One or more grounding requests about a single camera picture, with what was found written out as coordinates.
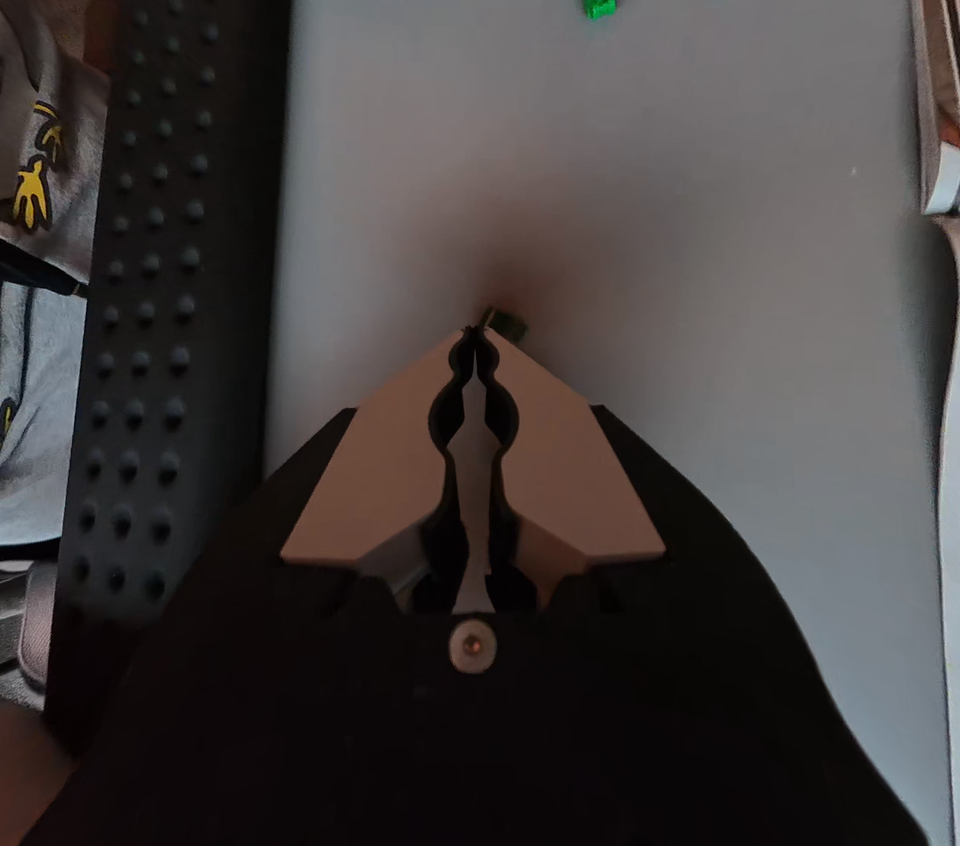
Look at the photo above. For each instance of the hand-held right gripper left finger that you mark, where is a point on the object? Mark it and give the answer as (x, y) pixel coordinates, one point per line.
(375, 486)

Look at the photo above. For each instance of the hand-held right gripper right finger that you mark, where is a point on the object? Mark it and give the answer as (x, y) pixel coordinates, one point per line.
(577, 486)

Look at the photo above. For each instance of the dark green lego leaf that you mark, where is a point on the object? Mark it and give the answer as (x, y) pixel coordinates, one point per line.
(510, 324)

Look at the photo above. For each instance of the black dimpled panel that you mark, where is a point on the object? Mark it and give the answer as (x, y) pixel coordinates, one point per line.
(165, 261)

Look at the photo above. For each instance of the grey fabric chair seat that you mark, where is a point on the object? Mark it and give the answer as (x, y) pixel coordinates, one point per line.
(26, 636)

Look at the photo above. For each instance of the open instruction booklet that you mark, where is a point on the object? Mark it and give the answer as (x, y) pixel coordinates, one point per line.
(941, 73)

